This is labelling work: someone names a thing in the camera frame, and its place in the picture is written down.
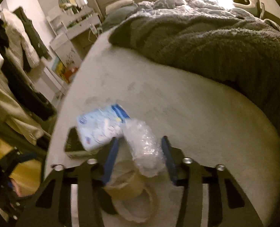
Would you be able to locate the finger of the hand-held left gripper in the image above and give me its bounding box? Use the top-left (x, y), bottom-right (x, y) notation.
top-left (1, 146), bottom-right (38, 190)
top-left (0, 189), bottom-right (22, 220)

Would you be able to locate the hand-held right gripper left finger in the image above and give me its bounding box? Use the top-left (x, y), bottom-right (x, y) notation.
top-left (16, 136), bottom-right (121, 227)

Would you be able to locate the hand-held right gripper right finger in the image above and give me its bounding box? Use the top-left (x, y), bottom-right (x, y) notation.
top-left (161, 136), bottom-right (264, 227)

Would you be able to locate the clear bubble wrap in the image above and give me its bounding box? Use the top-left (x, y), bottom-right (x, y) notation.
top-left (122, 118), bottom-right (167, 178)

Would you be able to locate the blue white tissue packet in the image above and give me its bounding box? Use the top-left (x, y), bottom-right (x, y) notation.
top-left (76, 103), bottom-right (131, 151)

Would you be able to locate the small dark box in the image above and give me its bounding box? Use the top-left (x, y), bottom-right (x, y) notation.
top-left (64, 127), bottom-right (100, 160)

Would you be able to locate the grey upholstered bed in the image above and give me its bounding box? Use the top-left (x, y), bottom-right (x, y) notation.
top-left (44, 0), bottom-right (280, 227)

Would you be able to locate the black hanging garment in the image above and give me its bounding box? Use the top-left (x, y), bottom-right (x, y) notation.
top-left (0, 50), bottom-right (57, 122)

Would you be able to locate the beige hanging garment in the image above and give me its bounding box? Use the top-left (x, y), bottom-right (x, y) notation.
top-left (0, 59), bottom-right (44, 145)

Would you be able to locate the yellow packaging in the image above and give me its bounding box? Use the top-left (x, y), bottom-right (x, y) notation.
top-left (51, 57), bottom-right (80, 83)

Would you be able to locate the white hanging garment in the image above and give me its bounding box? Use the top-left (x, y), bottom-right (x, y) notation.
top-left (0, 9), bottom-right (40, 69)

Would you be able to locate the dark green hanging garment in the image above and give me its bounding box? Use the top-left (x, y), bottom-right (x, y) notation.
top-left (13, 6), bottom-right (51, 59)

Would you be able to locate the dark grey fleece blanket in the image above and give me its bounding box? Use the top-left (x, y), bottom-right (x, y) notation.
top-left (109, 16), bottom-right (280, 147)

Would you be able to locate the white dressing table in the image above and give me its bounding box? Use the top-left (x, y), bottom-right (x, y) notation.
top-left (46, 7), bottom-right (102, 83)

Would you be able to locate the grey blue pillow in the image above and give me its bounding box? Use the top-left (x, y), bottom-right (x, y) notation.
top-left (102, 6), bottom-right (140, 30)

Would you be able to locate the beige pillow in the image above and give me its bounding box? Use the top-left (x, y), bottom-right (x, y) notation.
top-left (105, 0), bottom-right (137, 12)

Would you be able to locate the blue patterned duvet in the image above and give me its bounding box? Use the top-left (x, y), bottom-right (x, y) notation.
top-left (136, 0), bottom-right (256, 20)

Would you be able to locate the white pet carrier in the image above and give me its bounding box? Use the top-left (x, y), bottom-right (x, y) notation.
top-left (233, 0), bottom-right (253, 9)

